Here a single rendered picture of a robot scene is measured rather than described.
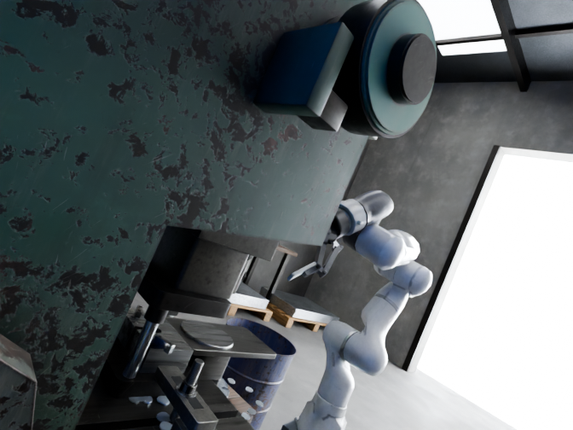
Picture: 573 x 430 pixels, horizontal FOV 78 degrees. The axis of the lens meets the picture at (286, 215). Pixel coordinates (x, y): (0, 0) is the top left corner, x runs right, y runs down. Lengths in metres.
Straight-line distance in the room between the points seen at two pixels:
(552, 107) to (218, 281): 5.53
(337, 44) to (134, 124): 0.25
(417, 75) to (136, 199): 0.39
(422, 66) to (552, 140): 5.16
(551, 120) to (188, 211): 5.54
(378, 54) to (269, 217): 0.27
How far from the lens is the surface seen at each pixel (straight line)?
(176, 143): 0.46
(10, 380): 0.42
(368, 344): 1.28
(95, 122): 0.43
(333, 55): 0.46
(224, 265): 0.69
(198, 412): 0.63
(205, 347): 0.78
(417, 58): 0.54
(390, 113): 0.54
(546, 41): 5.51
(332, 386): 1.34
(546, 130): 5.76
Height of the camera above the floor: 1.06
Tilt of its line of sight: 2 degrees up
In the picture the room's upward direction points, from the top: 24 degrees clockwise
